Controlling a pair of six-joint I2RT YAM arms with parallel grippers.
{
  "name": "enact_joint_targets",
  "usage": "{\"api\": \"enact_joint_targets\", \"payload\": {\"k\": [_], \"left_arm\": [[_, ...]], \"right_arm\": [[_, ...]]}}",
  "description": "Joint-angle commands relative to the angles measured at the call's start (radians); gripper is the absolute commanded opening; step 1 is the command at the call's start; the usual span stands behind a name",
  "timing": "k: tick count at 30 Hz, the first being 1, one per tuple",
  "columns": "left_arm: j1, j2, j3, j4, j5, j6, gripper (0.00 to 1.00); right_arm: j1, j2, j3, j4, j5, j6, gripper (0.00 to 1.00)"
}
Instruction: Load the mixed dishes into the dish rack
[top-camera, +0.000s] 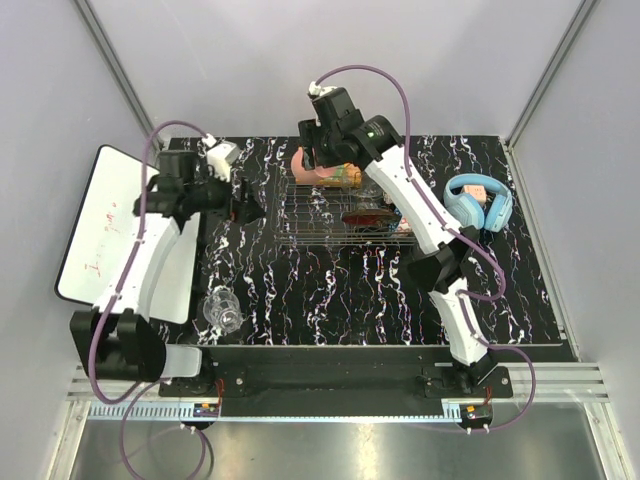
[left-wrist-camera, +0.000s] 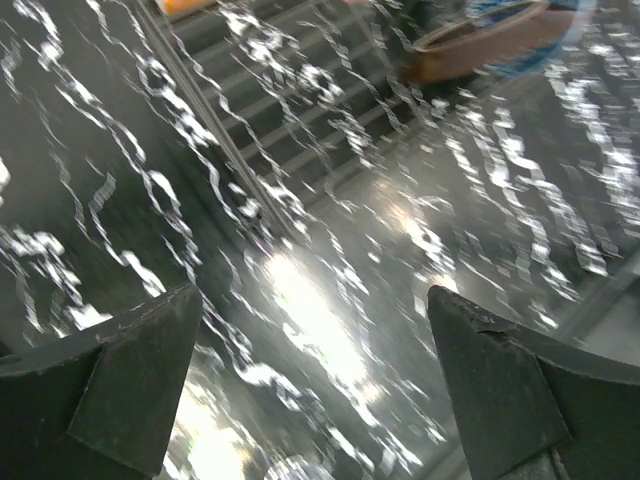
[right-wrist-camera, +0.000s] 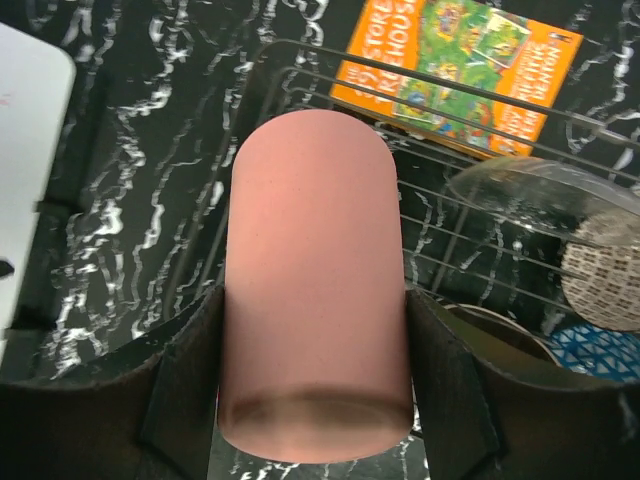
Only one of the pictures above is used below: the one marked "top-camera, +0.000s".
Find wire dish rack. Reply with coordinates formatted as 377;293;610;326
271;167;416;247

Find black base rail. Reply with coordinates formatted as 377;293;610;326
160;346;514;421

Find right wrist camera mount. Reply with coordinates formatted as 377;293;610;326
307;82;343;104

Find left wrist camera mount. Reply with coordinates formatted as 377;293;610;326
202;134;241;183

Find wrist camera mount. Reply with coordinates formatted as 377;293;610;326
202;134;241;183
307;82;343;104

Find blue triangle pattern bowl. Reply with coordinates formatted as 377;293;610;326
395;217;412;235

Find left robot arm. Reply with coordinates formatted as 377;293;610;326
70;141;265;396

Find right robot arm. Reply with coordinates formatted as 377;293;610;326
298;83;513;397

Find orange patterned box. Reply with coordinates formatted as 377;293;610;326
318;164;362;189

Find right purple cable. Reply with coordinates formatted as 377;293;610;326
312;63;537;434

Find red floral plate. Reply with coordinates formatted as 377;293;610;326
341;209;400;228

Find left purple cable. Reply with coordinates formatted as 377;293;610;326
89;119;216;480

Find white board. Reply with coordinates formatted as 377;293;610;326
54;145;200;325

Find pink cube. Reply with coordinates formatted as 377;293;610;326
462;184;487;206

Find pink plastic cup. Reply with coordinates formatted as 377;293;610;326
291;148;337;185

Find clear glass cup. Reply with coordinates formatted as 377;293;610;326
202;286;244;334

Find light blue headphones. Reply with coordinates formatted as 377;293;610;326
443;173;513;233

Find purple cable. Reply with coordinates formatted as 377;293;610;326
312;63;537;434
89;119;216;480

